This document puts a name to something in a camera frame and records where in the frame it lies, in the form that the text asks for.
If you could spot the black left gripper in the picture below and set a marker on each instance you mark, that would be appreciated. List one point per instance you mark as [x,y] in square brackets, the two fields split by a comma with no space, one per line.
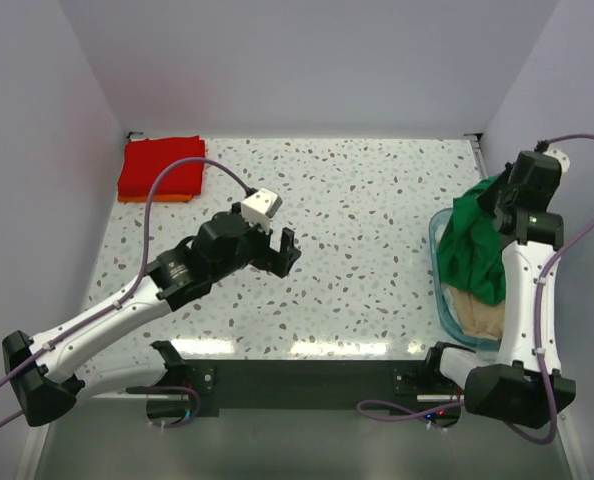
[281,261]

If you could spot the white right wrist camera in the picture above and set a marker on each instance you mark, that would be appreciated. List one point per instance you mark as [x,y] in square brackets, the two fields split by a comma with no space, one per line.
[555,152]

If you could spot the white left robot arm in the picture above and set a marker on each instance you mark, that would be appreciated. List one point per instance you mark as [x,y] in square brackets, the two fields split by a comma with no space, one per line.
[41,369]

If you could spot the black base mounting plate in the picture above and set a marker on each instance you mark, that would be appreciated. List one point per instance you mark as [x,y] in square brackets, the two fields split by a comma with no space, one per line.
[207,388]

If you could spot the clear blue plastic bin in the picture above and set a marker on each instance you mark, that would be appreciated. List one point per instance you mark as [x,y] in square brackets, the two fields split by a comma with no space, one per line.
[445,305]

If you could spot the folded red t shirt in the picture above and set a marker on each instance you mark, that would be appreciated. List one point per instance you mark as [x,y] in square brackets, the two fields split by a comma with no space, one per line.
[145,160]

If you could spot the folded orange t shirt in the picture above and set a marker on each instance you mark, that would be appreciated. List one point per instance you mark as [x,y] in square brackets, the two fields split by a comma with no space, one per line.
[157,198]

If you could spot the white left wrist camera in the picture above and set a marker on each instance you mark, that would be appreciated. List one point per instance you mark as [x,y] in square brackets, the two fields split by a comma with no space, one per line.
[258,209]

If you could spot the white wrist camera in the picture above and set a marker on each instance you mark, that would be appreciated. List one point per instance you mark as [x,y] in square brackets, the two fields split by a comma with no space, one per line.
[258,209]
[555,152]

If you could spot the beige t shirt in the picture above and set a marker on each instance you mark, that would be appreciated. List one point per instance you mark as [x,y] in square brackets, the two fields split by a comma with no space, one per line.
[478,319]

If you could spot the green t shirt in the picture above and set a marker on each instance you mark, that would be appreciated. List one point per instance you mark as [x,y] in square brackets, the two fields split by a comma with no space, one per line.
[469,256]

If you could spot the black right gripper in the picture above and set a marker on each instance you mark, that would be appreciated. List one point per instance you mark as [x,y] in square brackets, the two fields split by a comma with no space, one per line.
[485,199]

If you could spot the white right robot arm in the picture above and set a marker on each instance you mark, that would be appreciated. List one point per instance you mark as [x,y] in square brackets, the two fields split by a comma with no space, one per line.
[524,386]

